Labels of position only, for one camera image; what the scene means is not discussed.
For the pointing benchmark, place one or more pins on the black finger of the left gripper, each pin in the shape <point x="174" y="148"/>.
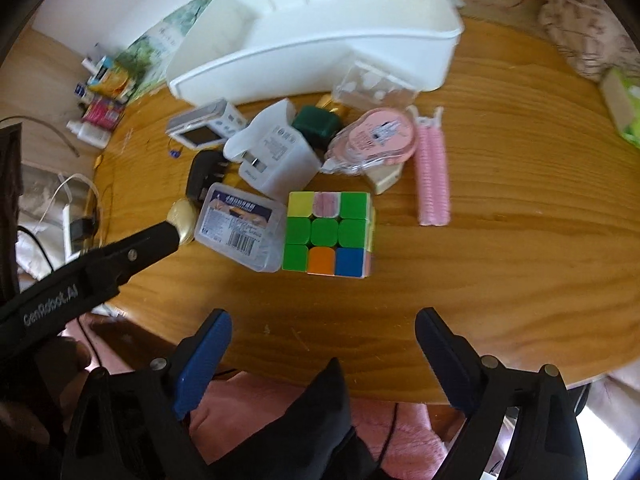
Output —
<point x="83" y="284"/>

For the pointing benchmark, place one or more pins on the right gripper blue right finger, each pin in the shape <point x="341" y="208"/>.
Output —
<point x="452" y="359"/>

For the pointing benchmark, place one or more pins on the black plug charger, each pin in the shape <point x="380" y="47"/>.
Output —
<point x="208" y="167"/>

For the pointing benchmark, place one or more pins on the white angled plastic block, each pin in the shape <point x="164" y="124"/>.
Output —
<point x="279" y="114"/>

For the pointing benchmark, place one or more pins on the pink correction tape dispenser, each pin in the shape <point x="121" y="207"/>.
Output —
<point x="380" y="137"/>

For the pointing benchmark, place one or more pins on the clear plastic toothpick box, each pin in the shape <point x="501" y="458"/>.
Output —
<point x="246" y="228"/>

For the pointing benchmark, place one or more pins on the white spray bottle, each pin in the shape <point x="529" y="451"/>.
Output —
<point x="89" y="133"/>

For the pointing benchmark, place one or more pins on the green tissue pack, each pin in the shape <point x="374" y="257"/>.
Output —
<point x="621" y="97"/>

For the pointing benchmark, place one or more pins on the green perfume bottle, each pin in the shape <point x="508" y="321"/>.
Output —
<point x="319" y="123"/>

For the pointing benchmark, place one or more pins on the printed canvas bag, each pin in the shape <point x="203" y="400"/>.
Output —
<point x="590" y="37"/>

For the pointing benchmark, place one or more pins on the beige white box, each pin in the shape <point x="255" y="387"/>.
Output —
<point x="382" y="178"/>

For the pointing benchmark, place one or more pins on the white power adapter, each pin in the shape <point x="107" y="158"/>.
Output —
<point x="277" y="160"/>

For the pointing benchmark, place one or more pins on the clear plastic cup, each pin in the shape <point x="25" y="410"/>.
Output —
<point x="366" y="87"/>

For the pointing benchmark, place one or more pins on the white plastic storage bin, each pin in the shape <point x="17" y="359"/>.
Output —
<point x="252" y="50"/>

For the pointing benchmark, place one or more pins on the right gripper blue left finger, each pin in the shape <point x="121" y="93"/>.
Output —
<point x="194" y="363"/>

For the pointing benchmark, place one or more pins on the colourful rubiks cube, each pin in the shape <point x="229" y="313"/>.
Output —
<point x="329" y="234"/>

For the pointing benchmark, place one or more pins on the pink hair roller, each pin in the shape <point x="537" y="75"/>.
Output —
<point x="431" y="163"/>

